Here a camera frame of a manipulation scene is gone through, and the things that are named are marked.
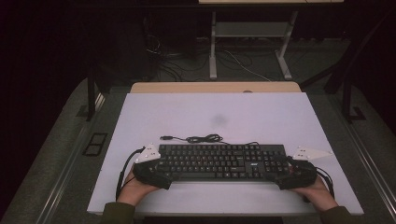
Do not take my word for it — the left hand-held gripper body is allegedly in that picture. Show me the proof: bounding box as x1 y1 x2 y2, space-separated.
133 143 166 189

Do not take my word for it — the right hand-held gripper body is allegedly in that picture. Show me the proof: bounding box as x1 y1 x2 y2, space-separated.
286 146 333 189

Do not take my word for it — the black computer keyboard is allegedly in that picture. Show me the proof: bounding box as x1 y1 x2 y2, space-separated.
154 143 290 183

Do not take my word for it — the person's left hand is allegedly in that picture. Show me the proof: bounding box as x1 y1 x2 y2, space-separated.
116 167 161 207

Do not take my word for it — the person's right hand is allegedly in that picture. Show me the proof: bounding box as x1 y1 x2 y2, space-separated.
289 166 339 213

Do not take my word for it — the white board cover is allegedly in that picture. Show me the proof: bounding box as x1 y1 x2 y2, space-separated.
87 91 364 217

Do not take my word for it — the black metal stand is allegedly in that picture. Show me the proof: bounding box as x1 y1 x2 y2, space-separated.
300 8 396 123

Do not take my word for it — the wooden table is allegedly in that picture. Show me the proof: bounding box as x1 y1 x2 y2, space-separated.
129 81 303 94

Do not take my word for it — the light desk top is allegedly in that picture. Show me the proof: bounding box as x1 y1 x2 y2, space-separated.
198 0 345 5

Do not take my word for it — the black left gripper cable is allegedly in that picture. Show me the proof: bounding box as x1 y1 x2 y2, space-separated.
115 147 147 202

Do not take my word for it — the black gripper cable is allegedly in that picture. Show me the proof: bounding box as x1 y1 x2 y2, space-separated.
115 147 147 202
315 166 336 200

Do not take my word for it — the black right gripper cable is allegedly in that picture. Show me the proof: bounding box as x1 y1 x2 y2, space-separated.
315 166 336 200

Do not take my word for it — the black keyboard cable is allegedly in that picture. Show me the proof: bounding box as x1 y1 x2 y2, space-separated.
159 133 260 147

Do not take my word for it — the aluminium floor rail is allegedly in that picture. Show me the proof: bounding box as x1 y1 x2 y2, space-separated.
35 92 106 224
329 94 396 216

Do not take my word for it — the tangle of black floor cables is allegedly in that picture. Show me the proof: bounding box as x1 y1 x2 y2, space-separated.
144 31 210 82

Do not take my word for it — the white floor cable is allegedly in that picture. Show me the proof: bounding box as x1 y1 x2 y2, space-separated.
223 49 273 83

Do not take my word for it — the white metal desk frame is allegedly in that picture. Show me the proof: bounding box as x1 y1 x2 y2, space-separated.
208 10 299 81

